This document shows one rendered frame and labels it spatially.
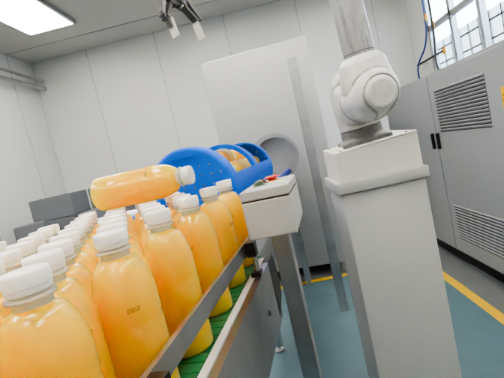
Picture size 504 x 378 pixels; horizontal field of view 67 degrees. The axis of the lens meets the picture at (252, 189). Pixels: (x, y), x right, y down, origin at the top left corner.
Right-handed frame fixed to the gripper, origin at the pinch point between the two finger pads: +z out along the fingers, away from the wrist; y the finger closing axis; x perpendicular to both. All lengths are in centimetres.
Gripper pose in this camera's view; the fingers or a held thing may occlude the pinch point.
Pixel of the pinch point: (189, 36)
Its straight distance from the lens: 147.2
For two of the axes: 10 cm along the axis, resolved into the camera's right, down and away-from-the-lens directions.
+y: 5.4, -2.5, 8.1
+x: -7.5, 2.9, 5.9
